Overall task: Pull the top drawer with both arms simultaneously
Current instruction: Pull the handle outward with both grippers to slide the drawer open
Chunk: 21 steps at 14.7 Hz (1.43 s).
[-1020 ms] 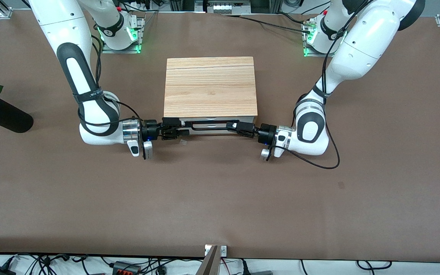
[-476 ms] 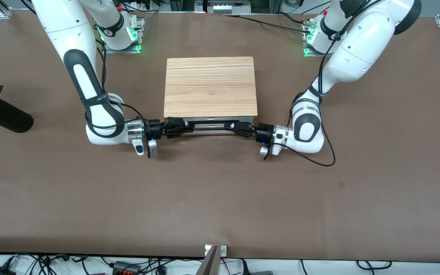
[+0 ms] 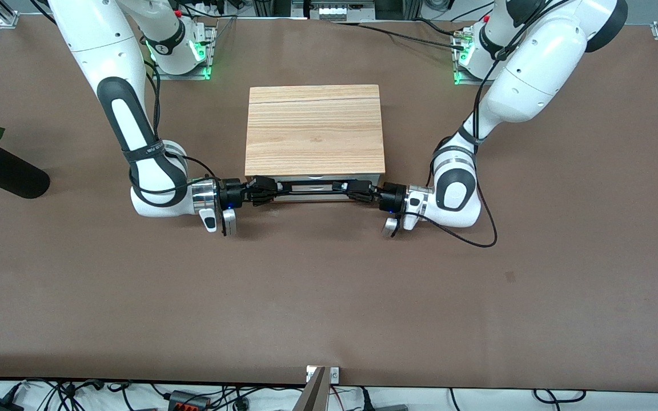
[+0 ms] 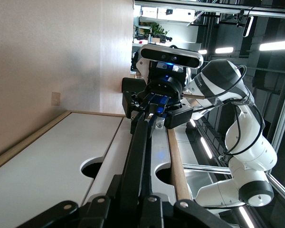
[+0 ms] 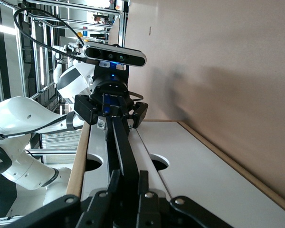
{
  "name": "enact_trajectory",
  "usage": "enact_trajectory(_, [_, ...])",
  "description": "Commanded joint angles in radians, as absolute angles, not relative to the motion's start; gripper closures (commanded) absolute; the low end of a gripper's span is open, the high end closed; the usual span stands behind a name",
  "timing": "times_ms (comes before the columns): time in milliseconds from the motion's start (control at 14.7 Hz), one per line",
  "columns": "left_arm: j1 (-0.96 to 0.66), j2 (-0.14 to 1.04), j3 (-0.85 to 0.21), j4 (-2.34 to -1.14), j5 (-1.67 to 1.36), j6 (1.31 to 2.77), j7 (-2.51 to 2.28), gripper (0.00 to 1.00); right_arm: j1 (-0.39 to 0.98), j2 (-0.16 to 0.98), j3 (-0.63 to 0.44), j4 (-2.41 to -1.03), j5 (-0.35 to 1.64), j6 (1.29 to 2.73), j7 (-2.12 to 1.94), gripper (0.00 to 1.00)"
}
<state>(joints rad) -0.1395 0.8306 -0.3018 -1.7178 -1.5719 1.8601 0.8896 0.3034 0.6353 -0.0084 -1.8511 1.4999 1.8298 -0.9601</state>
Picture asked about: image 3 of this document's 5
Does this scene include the wooden drawer cabinet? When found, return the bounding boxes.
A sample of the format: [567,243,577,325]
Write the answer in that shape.
[244,84,386,203]

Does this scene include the white power strip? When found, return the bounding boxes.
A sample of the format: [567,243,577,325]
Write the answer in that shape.
[305,0,376,22]

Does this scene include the grey connector block orange levers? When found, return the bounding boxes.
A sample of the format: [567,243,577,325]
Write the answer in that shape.
[167,390,211,411]

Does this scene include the black vase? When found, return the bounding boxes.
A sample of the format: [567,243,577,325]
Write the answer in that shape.
[0,146,51,200]

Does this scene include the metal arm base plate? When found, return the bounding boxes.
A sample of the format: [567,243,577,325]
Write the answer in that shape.
[152,24,218,81]
[453,31,498,87]

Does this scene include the black cable on table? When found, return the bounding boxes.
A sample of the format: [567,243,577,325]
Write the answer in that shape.
[332,21,470,51]

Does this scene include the silver camera mount bracket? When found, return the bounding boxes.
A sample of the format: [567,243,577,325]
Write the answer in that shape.
[306,365,340,384]

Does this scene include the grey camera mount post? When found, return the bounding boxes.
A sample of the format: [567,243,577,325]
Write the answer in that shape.
[293,367,330,411]

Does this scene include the black looped floor cable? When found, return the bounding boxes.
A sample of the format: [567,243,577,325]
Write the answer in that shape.
[533,389,587,404]

